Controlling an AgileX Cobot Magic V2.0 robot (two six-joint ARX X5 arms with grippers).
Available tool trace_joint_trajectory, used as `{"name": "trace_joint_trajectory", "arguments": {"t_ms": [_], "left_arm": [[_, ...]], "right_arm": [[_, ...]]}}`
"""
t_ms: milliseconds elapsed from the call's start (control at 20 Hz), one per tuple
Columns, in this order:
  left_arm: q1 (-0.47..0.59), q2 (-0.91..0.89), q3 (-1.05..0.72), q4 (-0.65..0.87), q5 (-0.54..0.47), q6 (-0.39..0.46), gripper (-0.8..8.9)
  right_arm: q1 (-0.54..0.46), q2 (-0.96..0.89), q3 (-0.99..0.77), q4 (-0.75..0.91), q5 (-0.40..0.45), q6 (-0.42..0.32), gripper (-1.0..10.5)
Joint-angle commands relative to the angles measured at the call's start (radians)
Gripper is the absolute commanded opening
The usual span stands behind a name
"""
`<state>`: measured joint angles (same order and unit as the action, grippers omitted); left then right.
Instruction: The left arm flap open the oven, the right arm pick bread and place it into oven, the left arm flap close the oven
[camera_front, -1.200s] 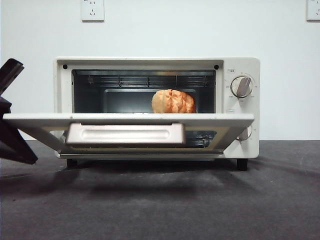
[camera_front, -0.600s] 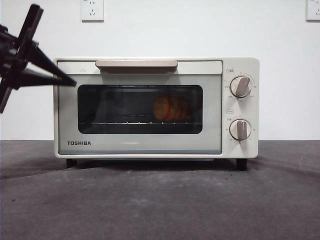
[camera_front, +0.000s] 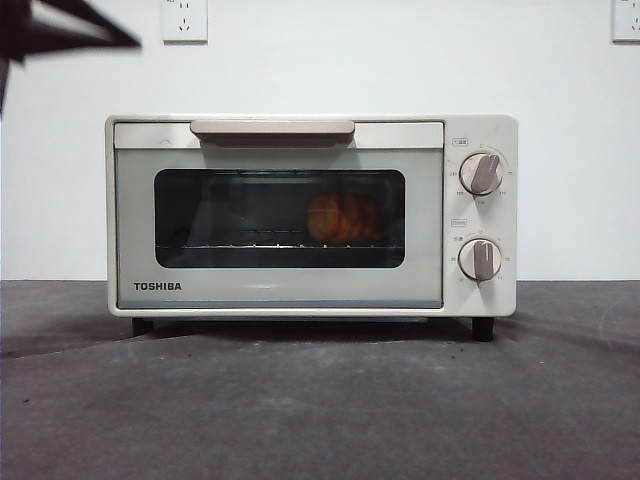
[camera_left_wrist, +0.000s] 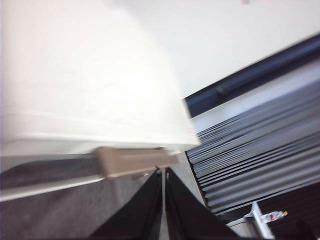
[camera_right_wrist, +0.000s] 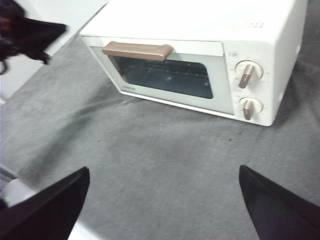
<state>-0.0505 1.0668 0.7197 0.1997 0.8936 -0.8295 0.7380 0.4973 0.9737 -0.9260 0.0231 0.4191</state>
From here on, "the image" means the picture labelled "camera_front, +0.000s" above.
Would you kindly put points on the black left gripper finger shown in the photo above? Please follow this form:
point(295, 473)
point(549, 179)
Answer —
point(85, 20)
point(6, 70)

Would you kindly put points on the golden brown bread loaf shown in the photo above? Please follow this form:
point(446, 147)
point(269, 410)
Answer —
point(345, 216)

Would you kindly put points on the cream Toshiba toaster oven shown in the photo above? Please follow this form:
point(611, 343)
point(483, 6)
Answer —
point(280, 292)

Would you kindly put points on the white wall socket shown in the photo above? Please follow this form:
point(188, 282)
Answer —
point(627, 22)
point(184, 22)

